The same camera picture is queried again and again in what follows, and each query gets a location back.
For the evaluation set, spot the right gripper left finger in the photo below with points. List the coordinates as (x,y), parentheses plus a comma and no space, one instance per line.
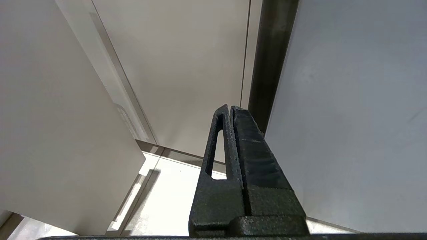
(217,200)

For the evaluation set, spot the white cabinet door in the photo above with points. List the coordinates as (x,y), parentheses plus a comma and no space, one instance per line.
(353,113)
(56,126)
(186,66)

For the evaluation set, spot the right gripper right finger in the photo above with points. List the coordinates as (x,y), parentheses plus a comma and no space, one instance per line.
(263,186)

